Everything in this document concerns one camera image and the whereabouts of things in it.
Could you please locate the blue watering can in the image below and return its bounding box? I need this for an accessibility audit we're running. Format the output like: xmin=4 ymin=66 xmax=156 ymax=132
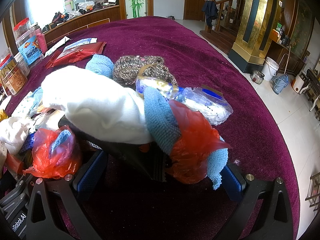
xmin=272 ymin=74 xmax=289 ymax=95

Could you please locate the metal kettle pot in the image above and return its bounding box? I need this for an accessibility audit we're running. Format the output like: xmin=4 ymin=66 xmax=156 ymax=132
xmin=250 ymin=70 xmax=265 ymax=85

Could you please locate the red lid clear jar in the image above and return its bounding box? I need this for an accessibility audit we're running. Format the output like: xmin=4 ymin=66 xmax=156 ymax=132
xmin=12 ymin=17 xmax=31 ymax=40

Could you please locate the blue white plastic packet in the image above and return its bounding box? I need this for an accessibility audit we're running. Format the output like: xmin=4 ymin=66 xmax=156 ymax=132
xmin=136 ymin=76 xmax=233 ymax=126

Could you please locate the white plastic bucket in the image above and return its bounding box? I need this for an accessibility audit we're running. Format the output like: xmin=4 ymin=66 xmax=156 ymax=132
xmin=261 ymin=57 xmax=279 ymax=81

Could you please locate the blue white flat packet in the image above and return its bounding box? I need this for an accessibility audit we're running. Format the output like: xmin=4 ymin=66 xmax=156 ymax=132
xmin=63 ymin=38 xmax=97 ymax=51

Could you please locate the wooden stair railing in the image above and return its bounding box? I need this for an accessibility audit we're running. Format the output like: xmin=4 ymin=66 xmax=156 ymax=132
xmin=199 ymin=0 xmax=247 ymax=54

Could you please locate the light blue towel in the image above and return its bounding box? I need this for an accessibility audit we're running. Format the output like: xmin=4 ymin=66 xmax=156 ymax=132
xmin=85 ymin=54 xmax=114 ymax=79

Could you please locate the white fleece cloth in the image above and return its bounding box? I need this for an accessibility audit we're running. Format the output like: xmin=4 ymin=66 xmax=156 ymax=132
xmin=41 ymin=66 xmax=152 ymax=145

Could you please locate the clear jar blue label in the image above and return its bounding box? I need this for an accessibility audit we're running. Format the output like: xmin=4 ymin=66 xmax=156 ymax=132
xmin=16 ymin=28 xmax=44 ymax=67

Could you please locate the brown knitted yarn bundle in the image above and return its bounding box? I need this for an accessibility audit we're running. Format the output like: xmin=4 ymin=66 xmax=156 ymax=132
xmin=112 ymin=55 xmax=178 ymax=87

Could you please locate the red foil pouch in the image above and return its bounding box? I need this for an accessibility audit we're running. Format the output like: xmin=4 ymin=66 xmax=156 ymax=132
xmin=45 ymin=42 xmax=107 ymax=69

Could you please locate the white paper leaflet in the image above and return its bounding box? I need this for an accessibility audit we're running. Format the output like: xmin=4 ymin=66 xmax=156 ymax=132
xmin=44 ymin=36 xmax=71 ymax=57

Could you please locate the small red bag blue cloth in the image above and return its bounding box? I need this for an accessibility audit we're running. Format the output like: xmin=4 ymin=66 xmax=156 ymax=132
xmin=23 ymin=126 xmax=81 ymax=179

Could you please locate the clear jar brown label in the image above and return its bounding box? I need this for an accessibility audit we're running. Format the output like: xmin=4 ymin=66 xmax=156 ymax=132
xmin=1 ymin=54 xmax=27 ymax=96

